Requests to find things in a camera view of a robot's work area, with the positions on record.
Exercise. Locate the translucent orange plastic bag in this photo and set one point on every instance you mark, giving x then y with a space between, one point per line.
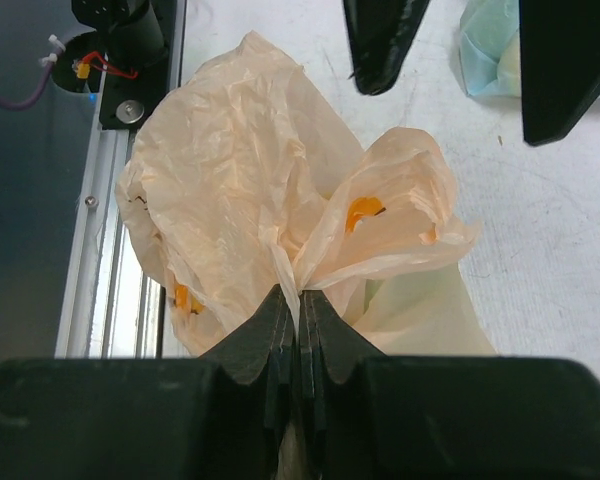
245 179

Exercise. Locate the blue tied plastic bag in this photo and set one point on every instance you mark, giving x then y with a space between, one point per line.
489 48

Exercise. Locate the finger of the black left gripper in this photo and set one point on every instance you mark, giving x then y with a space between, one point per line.
560 66
380 35

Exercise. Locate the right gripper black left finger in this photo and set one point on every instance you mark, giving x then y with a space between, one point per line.
219 416

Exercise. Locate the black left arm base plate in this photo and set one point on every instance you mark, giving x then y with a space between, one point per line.
133 52

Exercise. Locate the aluminium front rail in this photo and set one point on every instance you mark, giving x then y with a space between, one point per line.
110 307

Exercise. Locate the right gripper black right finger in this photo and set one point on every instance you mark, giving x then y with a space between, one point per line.
368 415

